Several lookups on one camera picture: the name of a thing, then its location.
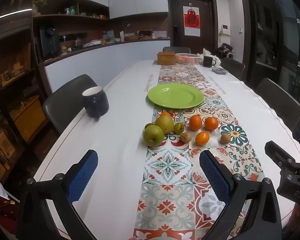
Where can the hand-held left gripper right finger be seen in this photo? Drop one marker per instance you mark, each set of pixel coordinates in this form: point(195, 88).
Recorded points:
point(215, 177)

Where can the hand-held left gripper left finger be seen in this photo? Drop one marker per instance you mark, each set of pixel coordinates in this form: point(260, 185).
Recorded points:
point(81, 177)

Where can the orange mandarin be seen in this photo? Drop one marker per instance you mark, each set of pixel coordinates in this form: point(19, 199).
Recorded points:
point(211, 123)
point(165, 114)
point(202, 138)
point(195, 122)

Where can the brown kiwi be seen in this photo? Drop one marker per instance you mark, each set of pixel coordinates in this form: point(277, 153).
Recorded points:
point(185, 137)
point(225, 138)

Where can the yellow-green apple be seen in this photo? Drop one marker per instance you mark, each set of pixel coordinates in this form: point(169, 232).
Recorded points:
point(165, 124)

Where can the large green apple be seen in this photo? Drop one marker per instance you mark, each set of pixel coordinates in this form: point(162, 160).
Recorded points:
point(153, 137)

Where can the green plate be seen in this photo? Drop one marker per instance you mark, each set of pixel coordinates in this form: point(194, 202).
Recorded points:
point(176, 96)

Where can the dark grey chair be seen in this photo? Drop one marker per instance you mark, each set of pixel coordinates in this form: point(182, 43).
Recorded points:
point(233, 67)
point(280, 100)
point(176, 49)
point(67, 102)

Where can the patterned table runner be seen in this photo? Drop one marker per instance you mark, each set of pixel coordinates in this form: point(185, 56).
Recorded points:
point(170, 162)

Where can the dark blue mug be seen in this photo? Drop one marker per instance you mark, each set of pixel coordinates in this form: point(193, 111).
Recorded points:
point(96, 103)

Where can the yellow storage box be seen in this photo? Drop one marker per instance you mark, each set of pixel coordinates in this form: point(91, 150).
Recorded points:
point(29, 117)

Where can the red bag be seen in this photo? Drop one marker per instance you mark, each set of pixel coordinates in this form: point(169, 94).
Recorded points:
point(2, 205)

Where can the grey tray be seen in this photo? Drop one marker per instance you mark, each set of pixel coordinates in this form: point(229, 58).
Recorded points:
point(218, 71)

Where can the dark green mug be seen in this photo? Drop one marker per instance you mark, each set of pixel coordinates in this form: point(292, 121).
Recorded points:
point(208, 62)

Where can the dark bag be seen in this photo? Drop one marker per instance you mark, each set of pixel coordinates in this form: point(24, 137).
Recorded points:
point(225, 48)

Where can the white plastic bag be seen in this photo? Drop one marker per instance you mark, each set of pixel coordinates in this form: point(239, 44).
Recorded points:
point(207, 53)

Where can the wicker box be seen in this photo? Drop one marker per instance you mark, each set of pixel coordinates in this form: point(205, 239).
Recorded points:
point(166, 58)

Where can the black water dispenser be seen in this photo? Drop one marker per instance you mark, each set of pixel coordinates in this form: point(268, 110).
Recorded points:
point(48, 40)

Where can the black door lock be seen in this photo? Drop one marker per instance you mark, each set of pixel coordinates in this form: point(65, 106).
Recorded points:
point(176, 35)

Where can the woven tray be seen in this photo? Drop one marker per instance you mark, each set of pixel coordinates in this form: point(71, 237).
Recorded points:
point(131, 38)

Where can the red and white door poster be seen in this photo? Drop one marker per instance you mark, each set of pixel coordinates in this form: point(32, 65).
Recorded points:
point(191, 20)

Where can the dark brown door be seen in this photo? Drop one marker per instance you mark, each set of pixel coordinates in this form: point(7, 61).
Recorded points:
point(177, 15)

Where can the white wall intercom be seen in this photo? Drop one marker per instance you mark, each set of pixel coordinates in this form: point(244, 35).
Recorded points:
point(226, 29)

